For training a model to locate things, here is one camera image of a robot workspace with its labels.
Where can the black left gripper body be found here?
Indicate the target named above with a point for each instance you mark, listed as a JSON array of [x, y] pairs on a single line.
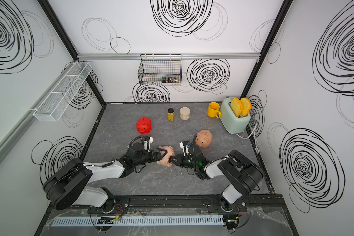
[[147, 158]]

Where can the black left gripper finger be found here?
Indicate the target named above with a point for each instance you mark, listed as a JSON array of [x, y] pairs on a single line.
[[161, 152], [158, 158]]

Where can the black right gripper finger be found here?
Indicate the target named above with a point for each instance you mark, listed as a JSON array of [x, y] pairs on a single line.
[[174, 161], [175, 157]]

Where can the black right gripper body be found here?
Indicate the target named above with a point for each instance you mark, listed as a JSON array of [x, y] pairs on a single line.
[[186, 162]]

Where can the light pink piggy bank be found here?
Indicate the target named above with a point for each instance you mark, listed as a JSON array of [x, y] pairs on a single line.
[[170, 153]]

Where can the red piggy bank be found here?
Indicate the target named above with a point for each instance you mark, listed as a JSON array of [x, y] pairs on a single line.
[[144, 125]]

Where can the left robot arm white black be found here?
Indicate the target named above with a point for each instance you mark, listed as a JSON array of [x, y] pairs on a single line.
[[69, 186]]

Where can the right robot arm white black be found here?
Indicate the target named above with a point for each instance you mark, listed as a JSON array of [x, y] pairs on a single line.
[[243, 174]]

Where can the dark pink piggy bank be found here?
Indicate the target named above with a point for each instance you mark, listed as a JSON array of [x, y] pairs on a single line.
[[204, 138]]

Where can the yellow spice jar black lid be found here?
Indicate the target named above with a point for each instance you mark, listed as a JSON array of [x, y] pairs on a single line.
[[171, 114]]

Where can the yellow mug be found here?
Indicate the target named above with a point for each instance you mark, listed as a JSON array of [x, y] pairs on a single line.
[[213, 110]]

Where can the mint green toaster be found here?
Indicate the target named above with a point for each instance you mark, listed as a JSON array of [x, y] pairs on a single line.
[[233, 124]]

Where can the yellow toast slice left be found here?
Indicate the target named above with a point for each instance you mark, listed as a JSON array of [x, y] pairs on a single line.
[[236, 107]]

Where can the yellow toast slice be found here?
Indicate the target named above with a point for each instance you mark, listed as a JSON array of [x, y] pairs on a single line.
[[236, 107], [246, 106]]

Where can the small items in basket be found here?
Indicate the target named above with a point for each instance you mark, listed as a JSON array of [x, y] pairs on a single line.
[[169, 80]]

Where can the yellow toast slice right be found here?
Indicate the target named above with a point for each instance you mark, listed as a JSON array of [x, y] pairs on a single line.
[[246, 106]]

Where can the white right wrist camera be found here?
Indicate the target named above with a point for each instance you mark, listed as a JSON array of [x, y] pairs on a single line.
[[185, 146]]

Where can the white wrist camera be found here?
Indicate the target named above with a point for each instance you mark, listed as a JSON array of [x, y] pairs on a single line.
[[147, 142], [185, 146]]

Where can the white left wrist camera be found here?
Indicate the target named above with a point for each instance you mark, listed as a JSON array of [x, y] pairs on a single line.
[[147, 142]]

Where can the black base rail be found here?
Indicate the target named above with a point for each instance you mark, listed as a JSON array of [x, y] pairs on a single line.
[[209, 203]]

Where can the black wire basket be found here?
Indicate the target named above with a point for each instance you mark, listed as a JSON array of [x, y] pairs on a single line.
[[151, 71]]

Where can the white slotted cable duct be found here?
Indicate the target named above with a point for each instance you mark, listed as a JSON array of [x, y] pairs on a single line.
[[179, 220]]

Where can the white wire shelf basket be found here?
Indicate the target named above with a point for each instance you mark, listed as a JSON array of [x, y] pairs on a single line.
[[72, 90]]

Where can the aluminium wall rail back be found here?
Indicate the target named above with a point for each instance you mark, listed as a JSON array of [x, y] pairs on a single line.
[[168, 56]]

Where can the aluminium wall rail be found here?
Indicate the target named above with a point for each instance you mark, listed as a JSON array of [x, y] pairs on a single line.
[[16, 133], [168, 56]]

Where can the aluminium wall rail left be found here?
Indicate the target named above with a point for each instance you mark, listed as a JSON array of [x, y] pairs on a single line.
[[16, 133]]

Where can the black corner frame post left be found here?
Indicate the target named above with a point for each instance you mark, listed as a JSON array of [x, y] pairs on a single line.
[[46, 7]]

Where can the black corner frame post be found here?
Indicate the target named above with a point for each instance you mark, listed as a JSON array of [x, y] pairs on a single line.
[[267, 45], [46, 7]]

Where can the black corner frame post right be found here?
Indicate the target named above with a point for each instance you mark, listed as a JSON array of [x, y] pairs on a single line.
[[267, 45]]

